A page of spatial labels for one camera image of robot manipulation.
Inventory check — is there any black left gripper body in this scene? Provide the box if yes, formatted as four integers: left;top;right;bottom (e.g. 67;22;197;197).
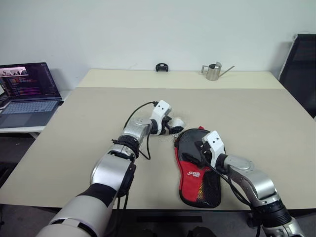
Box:
161;114;174;135

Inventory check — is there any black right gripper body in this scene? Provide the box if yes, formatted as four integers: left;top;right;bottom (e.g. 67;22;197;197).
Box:
196;141;213;165

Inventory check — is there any red black paddle case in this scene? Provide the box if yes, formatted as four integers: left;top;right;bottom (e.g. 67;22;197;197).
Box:
173;126;222;209

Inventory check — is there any steel long-spout watering can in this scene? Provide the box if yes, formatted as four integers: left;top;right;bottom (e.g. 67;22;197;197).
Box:
199;61;236;81

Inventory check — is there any dark rounded shape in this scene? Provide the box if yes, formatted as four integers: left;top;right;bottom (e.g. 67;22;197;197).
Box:
187;225;213;237

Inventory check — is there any black mesh office chair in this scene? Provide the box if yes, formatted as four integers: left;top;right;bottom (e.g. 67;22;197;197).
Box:
278;34;316;119

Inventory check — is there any open dark laptop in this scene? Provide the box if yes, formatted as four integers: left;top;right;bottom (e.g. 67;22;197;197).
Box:
0;62;64;128

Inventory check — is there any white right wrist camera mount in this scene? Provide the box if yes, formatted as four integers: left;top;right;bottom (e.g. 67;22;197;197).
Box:
201;130;227;167

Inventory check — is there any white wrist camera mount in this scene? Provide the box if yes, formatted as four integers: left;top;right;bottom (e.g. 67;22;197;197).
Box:
150;100;172;136
201;130;227;167

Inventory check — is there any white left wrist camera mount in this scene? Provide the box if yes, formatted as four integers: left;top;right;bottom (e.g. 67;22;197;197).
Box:
150;100;172;136

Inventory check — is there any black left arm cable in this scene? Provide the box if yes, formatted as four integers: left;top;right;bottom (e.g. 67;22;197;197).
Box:
116;100;159;211

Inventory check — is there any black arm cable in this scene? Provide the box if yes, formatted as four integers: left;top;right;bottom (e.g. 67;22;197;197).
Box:
116;100;159;211
201;147;263;237

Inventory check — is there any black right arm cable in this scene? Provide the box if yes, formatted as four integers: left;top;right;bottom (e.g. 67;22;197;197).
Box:
201;147;263;237

